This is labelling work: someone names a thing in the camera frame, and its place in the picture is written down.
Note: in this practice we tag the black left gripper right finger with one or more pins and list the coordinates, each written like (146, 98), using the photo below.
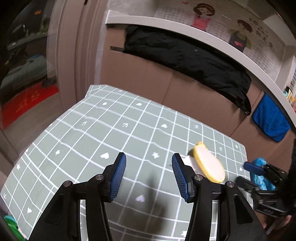
(183, 175)

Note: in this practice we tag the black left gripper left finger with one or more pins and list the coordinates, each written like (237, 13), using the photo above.
(113, 175)

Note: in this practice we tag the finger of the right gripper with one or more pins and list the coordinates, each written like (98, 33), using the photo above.
(254, 169)

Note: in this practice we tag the blue trash bag bin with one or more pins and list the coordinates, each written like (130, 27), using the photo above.
(259, 179)

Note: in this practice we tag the white kitchen countertop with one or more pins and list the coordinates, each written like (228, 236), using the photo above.
(269, 86)

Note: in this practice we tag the white crumpled tissue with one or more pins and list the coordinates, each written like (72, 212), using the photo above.
(190, 161)

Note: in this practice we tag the yellow rimmed white lid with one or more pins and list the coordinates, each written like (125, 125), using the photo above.
(208, 163)

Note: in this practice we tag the blue hanging towel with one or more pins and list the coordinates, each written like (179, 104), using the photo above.
(270, 119)

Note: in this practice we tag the black hanging garment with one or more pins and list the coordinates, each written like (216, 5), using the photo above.
(192, 58)

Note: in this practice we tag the red floor mat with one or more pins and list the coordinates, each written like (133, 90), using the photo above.
(24, 101)

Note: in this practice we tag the boy cartoon wall sticker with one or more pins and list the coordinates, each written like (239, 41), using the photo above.
(239, 37)

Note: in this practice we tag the girl cartoon wall sticker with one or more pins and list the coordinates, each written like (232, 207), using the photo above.
(203, 14)

